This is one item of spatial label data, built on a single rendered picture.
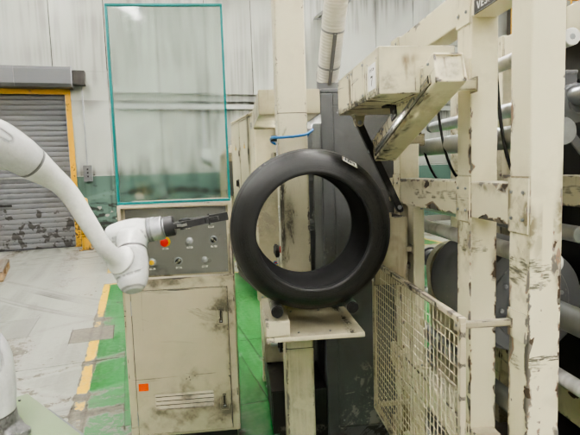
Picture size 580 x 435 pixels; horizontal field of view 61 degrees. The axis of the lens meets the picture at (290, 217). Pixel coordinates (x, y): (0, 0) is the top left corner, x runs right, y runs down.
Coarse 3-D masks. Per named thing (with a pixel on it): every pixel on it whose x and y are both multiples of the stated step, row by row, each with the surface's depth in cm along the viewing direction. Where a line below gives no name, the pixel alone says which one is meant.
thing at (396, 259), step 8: (392, 216) 231; (400, 216) 219; (392, 224) 213; (400, 224) 213; (392, 232) 213; (400, 232) 214; (392, 240) 214; (400, 240) 214; (392, 248) 214; (400, 248) 214; (392, 256) 214; (400, 256) 215; (384, 264) 214; (392, 264) 215; (400, 264) 215; (384, 272) 215; (400, 272) 215; (376, 280) 215; (384, 280) 215; (392, 280) 215
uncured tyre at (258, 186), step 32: (288, 160) 175; (320, 160) 175; (352, 160) 183; (256, 192) 173; (352, 192) 205; (256, 224) 174; (352, 224) 207; (384, 224) 180; (256, 256) 175; (352, 256) 208; (384, 256) 184; (256, 288) 181; (288, 288) 177; (320, 288) 179; (352, 288) 180
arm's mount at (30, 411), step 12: (24, 396) 151; (24, 408) 143; (36, 408) 143; (24, 420) 136; (36, 420) 136; (48, 420) 136; (60, 420) 136; (36, 432) 130; (48, 432) 129; (60, 432) 129; (72, 432) 129
